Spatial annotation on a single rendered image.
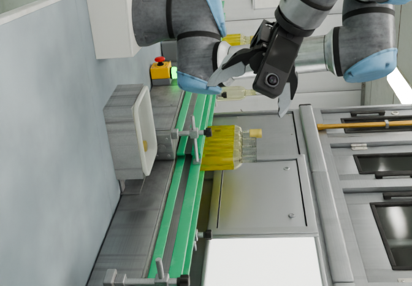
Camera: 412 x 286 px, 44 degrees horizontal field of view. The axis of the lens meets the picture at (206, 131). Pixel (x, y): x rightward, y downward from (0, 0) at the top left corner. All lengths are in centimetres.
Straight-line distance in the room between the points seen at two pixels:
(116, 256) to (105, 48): 52
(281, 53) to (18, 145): 47
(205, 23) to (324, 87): 680
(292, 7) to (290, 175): 112
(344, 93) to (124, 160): 688
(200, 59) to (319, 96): 688
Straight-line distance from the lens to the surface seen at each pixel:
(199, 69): 128
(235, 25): 767
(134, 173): 145
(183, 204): 146
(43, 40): 106
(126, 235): 135
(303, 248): 154
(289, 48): 83
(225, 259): 151
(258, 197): 175
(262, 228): 161
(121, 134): 140
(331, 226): 163
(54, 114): 108
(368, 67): 117
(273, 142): 214
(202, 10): 132
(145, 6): 134
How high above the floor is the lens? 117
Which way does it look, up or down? 6 degrees down
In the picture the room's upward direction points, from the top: 88 degrees clockwise
